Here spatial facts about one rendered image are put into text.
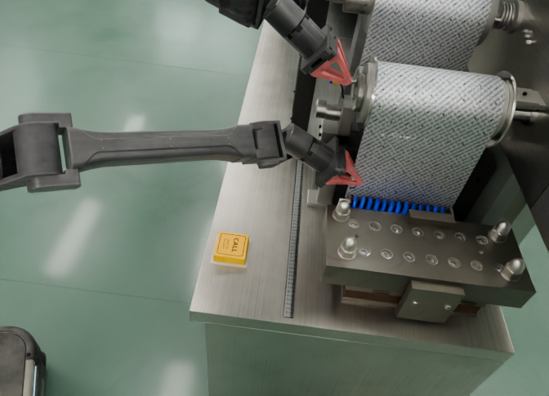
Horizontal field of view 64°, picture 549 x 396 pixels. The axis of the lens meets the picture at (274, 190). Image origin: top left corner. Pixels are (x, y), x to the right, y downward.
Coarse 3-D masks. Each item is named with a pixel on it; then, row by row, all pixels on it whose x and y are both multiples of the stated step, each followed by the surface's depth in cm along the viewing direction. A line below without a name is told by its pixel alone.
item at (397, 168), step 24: (360, 144) 86; (384, 144) 86; (408, 144) 85; (432, 144) 85; (456, 144) 84; (360, 168) 91; (384, 168) 90; (408, 168) 90; (432, 168) 89; (456, 168) 88; (360, 192) 96; (384, 192) 95; (408, 192) 94; (432, 192) 94; (456, 192) 93
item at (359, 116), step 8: (368, 64) 82; (368, 72) 80; (368, 80) 80; (368, 88) 80; (368, 96) 80; (504, 104) 80; (360, 112) 84; (504, 112) 80; (360, 120) 84; (496, 128) 82
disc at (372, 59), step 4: (372, 56) 83; (376, 56) 81; (368, 60) 87; (372, 60) 83; (376, 60) 80; (376, 64) 79; (376, 68) 79; (376, 72) 78; (376, 76) 78; (376, 80) 78; (376, 84) 78; (372, 88) 79; (372, 92) 79; (372, 96) 79; (372, 100) 79; (368, 104) 81; (372, 104) 79; (368, 108) 80; (372, 108) 79; (368, 112) 80; (368, 116) 80; (364, 120) 83; (360, 124) 86; (364, 124) 82; (360, 128) 86; (364, 128) 84
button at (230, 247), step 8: (224, 232) 100; (216, 240) 98; (224, 240) 98; (232, 240) 98; (240, 240) 98; (248, 240) 100; (216, 248) 96; (224, 248) 96; (232, 248) 97; (240, 248) 97; (216, 256) 95; (224, 256) 95; (232, 256) 95; (240, 256) 95; (240, 264) 96
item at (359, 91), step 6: (360, 78) 82; (366, 78) 82; (360, 84) 82; (354, 90) 87; (360, 90) 82; (354, 96) 87; (360, 96) 82; (354, 102) 85; (360, 102) 83; (354, 108) 84; (360, 108) 84
